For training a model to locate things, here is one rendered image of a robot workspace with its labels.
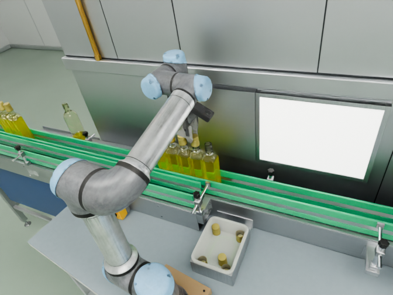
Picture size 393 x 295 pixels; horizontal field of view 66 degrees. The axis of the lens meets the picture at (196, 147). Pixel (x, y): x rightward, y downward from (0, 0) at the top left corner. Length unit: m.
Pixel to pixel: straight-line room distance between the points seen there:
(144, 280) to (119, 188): 0.40
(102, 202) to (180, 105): 0.32
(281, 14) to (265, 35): 0.08
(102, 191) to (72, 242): 0.85
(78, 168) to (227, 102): 0.64
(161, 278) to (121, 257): 0.14
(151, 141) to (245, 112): 0.52
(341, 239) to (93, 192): 0.92
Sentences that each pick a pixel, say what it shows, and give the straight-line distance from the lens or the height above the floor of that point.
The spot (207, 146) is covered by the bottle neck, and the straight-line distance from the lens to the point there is 1.18.
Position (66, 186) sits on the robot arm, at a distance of 0.81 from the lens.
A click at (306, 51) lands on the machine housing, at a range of 1.07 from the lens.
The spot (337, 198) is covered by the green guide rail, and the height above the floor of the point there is 0.96.
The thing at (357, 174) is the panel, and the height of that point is 1.01.
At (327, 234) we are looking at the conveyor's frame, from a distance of 1.29.
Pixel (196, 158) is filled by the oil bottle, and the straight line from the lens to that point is 1.24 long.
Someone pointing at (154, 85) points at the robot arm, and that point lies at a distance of 0.94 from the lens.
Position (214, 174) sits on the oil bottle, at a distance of 1.26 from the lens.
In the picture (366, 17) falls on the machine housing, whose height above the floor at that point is 1.57.
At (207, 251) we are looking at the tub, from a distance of 1.32.
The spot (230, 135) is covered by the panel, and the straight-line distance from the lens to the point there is 1.29.
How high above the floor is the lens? 1.89
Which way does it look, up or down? 39 degrees down
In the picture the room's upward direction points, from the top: 10 degrees counter-clockwise
